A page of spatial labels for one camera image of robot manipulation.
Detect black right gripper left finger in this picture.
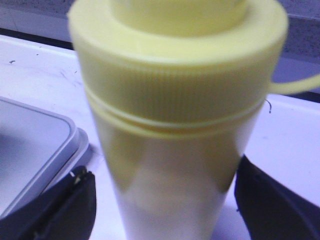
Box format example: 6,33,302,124
0,166,97,240

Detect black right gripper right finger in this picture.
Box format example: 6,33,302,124
234,156,320,240

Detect yellow squeeze bottle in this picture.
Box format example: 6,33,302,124
68,0,320,240

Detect silver digital kitchen scale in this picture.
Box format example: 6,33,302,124
0,97,92,218

